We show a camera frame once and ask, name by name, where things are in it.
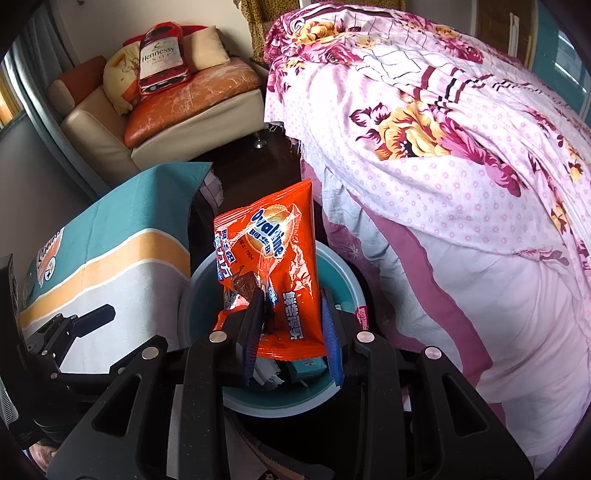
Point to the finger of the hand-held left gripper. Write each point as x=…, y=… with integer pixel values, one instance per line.
x=94, y=317

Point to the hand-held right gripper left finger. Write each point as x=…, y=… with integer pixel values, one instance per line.
x=251, y=332

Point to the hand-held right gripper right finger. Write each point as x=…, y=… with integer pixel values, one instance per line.
x=332, y=341

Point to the teal plastic bin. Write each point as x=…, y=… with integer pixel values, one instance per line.
x=341, y=277

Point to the orange snack bag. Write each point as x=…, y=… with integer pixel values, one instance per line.
x=277, y=258

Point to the cream leather sofa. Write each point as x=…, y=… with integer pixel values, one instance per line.
x=101, y=134

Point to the orange leather seat cushion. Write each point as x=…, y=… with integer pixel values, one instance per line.
x=194, y=101

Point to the cartoon print pillow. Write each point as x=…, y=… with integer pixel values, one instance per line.
x=120, y=78

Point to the floral quilt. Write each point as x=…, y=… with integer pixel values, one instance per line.
x=415, y=115

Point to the bottle-shaped pillow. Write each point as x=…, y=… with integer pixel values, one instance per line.
x=164, y=57

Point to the beige pillow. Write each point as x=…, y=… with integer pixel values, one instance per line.
x=207, y=46

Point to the red pillow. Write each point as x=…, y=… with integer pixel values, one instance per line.
x=189, y=30

